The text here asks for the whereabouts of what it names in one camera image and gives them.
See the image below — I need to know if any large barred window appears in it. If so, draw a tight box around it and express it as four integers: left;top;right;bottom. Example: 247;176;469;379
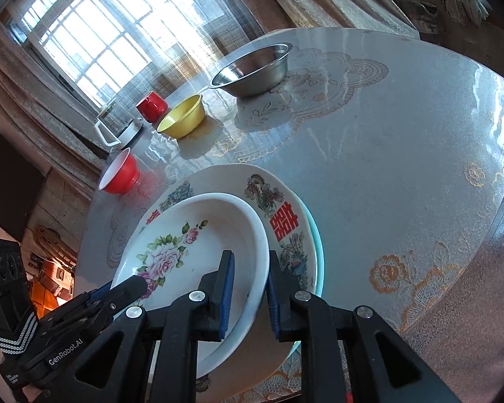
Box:
8;0;219;110

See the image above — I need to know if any red plastic bowl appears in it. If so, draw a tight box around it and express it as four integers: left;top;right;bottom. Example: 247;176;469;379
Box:
97;147;142;196

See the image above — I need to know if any white curtain tieback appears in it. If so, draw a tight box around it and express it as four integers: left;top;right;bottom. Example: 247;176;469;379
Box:
442;0;489;25

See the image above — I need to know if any glass electric kettle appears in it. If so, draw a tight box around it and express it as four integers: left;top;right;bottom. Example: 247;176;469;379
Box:
93;97;144;154

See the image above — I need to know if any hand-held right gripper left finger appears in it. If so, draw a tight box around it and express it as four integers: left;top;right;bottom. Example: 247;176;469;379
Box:
67;250;236;403

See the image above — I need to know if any black wall television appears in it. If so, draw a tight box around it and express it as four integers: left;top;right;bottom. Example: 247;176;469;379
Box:
0;131;48;241

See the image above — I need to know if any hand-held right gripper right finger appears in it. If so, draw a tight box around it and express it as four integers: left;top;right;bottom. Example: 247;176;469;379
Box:
267;250;463;403

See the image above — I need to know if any orange red appliance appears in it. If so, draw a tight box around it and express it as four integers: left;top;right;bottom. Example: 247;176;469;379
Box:
29;258;75;308

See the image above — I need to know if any yellow plastic bowl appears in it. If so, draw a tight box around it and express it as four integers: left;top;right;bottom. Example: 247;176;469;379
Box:
156;94;206;139

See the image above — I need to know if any teal round plate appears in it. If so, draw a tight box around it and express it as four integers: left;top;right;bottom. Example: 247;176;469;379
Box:
286;199;325;357

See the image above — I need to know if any sheer white curtain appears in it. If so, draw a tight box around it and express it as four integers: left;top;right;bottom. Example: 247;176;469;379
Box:
6;0;274;135

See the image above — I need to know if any wooden chair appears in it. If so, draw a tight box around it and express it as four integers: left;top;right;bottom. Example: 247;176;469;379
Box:
33;225;79;270

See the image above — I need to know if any small white floral dish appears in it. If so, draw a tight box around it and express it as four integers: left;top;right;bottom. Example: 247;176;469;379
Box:
109;192;270;379

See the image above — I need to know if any large white decorated plate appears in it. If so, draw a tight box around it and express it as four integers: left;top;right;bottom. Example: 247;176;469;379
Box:
109;164;320;392

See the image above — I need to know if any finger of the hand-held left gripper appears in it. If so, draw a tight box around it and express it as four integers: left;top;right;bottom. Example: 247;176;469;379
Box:
108;275;149;315
89;281;112;303

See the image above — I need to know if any stainless steel bowl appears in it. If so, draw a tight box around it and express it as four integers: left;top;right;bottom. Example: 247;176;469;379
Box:
209;43;293;98

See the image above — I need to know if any red mug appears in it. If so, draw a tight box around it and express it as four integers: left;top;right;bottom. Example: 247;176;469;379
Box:
135;91;167;124

